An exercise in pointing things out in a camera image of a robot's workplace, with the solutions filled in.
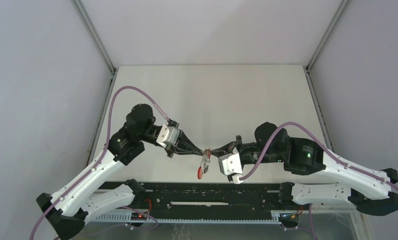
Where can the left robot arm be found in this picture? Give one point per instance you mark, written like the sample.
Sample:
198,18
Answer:
69,209

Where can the red handled keyring holder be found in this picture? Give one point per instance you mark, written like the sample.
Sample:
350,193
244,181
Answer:
204,165

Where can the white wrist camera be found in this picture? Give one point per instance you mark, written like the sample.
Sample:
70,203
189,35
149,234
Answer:
168,134
230,166

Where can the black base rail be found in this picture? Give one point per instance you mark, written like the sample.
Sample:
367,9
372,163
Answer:
174,201

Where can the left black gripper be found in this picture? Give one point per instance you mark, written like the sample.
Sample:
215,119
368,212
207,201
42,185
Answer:
184,145

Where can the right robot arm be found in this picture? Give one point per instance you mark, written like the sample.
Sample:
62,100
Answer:
371,192

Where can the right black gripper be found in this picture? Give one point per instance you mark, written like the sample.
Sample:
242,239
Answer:
227,148

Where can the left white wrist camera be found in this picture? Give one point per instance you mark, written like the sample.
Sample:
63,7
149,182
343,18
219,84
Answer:
168,134

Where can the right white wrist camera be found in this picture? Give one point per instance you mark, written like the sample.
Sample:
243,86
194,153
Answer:
230,166

